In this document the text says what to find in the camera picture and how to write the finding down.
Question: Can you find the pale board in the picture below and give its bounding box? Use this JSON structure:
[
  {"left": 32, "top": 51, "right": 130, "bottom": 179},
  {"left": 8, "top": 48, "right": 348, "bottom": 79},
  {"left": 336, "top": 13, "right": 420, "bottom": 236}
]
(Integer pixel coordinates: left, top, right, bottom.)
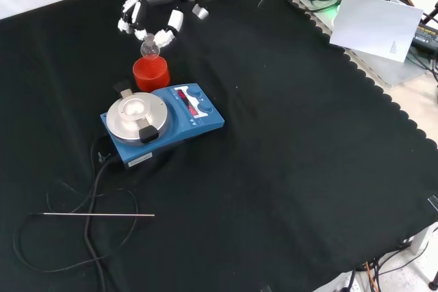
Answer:
[{"left": 329, "top": 0, "right": 424, "bottom": 64}]

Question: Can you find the black bench cloth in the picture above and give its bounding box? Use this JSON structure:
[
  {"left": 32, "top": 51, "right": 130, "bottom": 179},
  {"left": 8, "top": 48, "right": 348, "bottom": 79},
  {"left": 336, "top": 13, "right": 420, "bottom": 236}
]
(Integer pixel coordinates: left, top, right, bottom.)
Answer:
[{"left": 0, "top": 0, "right": 438, "bottom": 292}]

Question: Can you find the clear round-bottom flask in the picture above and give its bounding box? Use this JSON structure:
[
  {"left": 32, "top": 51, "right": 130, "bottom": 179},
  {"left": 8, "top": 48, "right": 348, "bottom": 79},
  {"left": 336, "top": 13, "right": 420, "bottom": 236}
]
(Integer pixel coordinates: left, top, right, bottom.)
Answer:
[{"left": 140, "top": 33, "right": 161, "bottom": 61}]

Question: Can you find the thin black probe cable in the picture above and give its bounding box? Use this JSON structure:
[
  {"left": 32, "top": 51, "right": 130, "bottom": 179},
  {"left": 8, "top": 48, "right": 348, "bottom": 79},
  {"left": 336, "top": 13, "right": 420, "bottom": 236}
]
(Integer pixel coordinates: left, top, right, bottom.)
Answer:
[{"left": 12, "top": 136, "right": 140, "bottom": 273}]

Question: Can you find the red round flask holder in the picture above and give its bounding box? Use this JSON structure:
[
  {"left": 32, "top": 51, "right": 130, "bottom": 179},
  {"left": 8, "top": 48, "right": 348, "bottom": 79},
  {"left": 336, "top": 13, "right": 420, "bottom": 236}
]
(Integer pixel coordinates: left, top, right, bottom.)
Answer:
[{"left": 132, "top": 56, "right": 171, "bottom": 93}]

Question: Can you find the thick black heater cable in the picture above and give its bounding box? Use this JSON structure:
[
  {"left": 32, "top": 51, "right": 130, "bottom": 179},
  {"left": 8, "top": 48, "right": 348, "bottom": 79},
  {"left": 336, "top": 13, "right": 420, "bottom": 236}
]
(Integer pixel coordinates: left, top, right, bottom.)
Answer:
[{"left": 83, "top": 154, "right": 123, "bottom": 292}]

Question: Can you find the black power adapter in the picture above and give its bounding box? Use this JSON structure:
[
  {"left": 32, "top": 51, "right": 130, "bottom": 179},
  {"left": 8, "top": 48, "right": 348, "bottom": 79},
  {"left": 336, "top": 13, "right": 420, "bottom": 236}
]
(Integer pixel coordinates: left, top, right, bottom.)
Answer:
[{"left": 410, "top": 21, "right": 438, "bottom": 55}]

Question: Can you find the thin metal probe rod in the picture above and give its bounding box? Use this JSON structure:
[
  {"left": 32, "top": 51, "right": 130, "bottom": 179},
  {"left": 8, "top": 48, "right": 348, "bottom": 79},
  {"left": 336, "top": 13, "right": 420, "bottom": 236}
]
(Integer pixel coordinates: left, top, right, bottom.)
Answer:
[{"left": 30, "top": 213, "right": 155, "bottom": 219}]

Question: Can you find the heater with blue base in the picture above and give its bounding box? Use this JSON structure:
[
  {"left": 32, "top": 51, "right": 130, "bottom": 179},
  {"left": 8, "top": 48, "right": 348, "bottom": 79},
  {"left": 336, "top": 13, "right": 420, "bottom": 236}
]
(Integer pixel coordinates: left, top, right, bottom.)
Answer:
[{"left": 100, "top": 79, "right": 226, "bottom": 171}]

